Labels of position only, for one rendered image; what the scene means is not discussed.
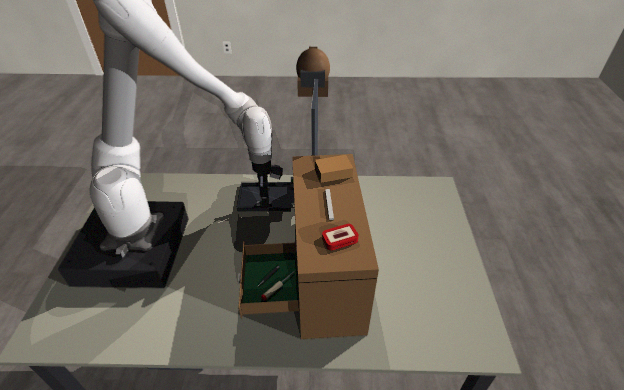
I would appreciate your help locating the cream-handled screwdriver with red band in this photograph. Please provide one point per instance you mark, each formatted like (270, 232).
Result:
(274, 288)

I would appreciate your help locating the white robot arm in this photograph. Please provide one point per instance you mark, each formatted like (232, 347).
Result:
(116, 190)

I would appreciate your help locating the red rectangular tin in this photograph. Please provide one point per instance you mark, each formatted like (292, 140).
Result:
(340, 236)

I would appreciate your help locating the brown wooden tool chest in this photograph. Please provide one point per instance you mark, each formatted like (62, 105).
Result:
(333, 289)

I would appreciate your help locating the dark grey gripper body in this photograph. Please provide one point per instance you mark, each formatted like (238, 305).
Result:
(261, 169)

